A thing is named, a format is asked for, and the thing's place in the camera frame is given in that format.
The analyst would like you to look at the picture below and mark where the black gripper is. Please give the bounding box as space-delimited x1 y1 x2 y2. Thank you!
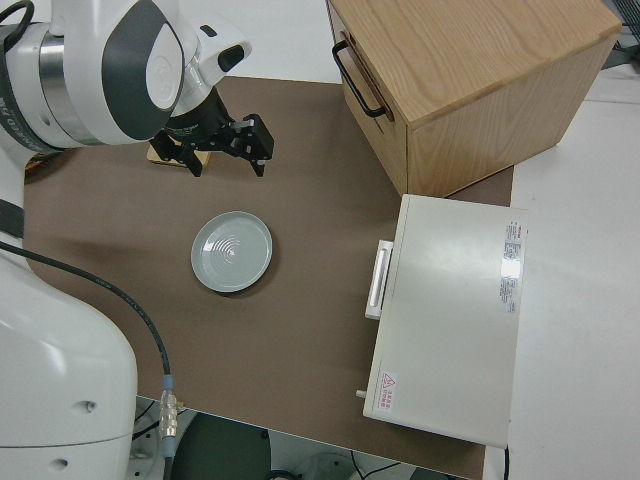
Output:
151 85 276 180

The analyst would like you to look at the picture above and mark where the gray plate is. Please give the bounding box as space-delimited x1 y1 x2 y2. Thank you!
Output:
190 211 276 294

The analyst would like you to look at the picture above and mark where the wooden mug tree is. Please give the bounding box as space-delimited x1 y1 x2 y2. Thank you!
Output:
146 143 212 171

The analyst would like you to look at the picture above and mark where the brown wicker basket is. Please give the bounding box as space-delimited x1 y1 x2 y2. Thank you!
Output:
23 148 69 175

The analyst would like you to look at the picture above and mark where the brown table mat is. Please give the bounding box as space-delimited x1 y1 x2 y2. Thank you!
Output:
22 74 516 480

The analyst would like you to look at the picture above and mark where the wooden drawer cabinet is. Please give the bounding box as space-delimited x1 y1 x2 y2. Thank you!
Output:
325 0 623 197

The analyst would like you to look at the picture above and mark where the white toaster oven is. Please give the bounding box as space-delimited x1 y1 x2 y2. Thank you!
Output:
353 193 530 448

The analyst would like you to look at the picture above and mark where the black drawer handle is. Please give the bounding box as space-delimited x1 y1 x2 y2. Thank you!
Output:
331 39 396 121

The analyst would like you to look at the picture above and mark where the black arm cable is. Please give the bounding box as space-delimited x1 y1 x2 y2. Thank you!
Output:
0 240 180 480

